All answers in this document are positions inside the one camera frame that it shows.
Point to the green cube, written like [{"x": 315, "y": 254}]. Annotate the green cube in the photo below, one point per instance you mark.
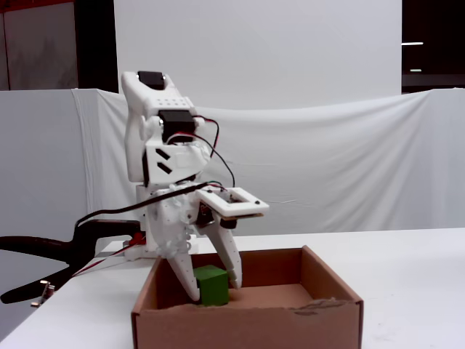
[{"x": 212, "y": 289}]

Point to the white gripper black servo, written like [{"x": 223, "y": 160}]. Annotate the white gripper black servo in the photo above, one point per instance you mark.
[{"x": 171, "y": 218}]

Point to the white draped cloth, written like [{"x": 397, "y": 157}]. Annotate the white draped cloth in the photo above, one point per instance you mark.
[{"x": 327, "y": 163}]

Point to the black spring clamp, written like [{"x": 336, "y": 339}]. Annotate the black spring clamp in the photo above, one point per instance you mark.
[{"x": 36, "y": 247}]

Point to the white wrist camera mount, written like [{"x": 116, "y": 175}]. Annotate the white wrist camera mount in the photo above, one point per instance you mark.
[{"x": 250, "y": 208}]

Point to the brown wooden cabinet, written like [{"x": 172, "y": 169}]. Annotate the brown wooden cabinet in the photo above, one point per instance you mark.
[{"x": 40, "y": 47}]

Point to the brown cardboard box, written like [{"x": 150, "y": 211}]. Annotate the brown cardboard box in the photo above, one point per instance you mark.
[{"x": 236, "y": 327}]

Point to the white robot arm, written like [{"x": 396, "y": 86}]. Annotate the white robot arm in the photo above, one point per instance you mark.
[{"x": 134, "y": 145}]

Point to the white backdrop board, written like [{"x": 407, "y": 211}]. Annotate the white backdrop board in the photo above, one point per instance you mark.
[{"x": 254, "y": 47}]

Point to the white partition panel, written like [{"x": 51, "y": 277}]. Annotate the white partition panel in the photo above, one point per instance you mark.
[{"x": 36, "y": 145}]

